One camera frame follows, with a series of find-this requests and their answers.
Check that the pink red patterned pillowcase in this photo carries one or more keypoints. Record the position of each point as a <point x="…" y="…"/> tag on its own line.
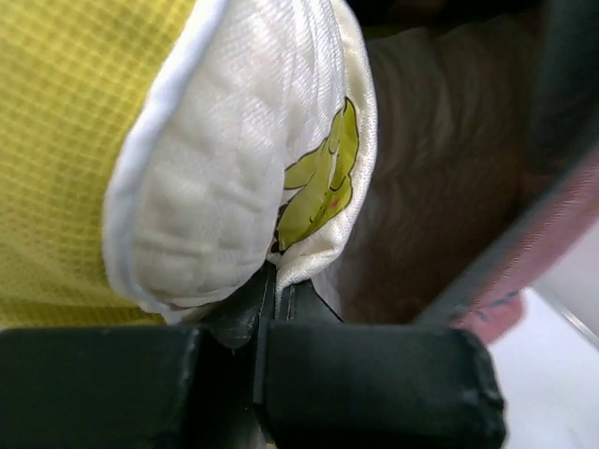
<point x="487" y="166"/>

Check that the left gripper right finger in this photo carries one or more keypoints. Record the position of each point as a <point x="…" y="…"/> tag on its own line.
<point x="301" y="303"/>

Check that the cream yellow pillow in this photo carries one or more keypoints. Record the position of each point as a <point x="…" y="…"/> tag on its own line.
<point x="155" y="154"/>

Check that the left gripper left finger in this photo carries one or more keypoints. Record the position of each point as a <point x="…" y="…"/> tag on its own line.
<point x="235" y="320"/>

